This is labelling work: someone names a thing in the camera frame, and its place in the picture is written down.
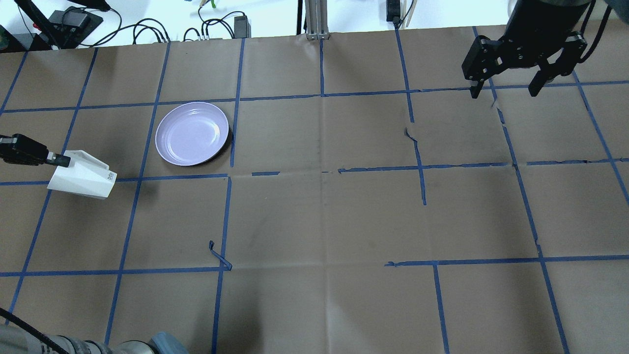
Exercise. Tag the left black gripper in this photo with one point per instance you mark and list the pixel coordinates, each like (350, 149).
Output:
(22, 149)

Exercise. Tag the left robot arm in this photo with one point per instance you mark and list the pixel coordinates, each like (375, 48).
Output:
(19, 337)

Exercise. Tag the black power adapter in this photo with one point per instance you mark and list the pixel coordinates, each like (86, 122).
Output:
(241, 27)

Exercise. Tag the aluminium frame post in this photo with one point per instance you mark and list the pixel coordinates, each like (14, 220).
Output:
(316, 16)

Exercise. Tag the lilac plate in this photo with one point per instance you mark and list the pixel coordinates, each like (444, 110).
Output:
(192, 134)

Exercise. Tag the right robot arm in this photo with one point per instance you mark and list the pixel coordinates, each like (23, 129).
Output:
(618, 6)

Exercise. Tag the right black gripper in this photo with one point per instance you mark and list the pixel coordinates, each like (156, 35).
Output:
(536, 27)

